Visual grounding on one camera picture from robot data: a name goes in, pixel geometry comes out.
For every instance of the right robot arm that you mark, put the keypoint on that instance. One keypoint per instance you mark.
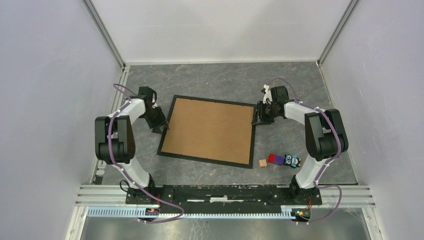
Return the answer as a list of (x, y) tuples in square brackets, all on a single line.
[(325, 135)]

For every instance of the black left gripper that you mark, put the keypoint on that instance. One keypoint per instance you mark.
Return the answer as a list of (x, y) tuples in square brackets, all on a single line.
[(162, 121)]

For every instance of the white cable duct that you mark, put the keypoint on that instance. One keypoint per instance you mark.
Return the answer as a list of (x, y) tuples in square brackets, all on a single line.
[(153, 213)]

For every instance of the blue owl toy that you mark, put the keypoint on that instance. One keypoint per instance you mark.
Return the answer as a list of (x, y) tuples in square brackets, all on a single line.
[(292, 161)]

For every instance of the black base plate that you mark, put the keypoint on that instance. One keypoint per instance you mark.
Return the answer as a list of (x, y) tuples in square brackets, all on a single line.
[(223, 199)]

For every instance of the red purple toy brick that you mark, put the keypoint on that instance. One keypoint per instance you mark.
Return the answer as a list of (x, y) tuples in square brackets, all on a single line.
[(275, 159)]

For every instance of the small wooden cube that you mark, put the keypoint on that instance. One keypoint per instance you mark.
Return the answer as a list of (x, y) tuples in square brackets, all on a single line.
[(262, 163)]

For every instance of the black picture frame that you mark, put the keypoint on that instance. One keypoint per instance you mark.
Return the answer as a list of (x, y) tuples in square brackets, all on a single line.
[(251, 145)]

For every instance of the brown backing board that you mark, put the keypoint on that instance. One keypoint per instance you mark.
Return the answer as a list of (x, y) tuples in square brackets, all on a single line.
[(208, 130)]

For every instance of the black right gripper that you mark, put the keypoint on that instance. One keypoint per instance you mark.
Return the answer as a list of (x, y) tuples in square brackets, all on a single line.
[(259, 117)]

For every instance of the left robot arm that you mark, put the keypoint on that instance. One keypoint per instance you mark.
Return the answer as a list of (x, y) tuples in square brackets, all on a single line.
[(115, 144)]

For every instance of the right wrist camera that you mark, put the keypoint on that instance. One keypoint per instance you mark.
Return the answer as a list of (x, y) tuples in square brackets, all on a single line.
[(267, 96)]

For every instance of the aluminium frame rail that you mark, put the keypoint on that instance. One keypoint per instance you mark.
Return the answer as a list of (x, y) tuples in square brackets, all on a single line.
[(101, 27)]

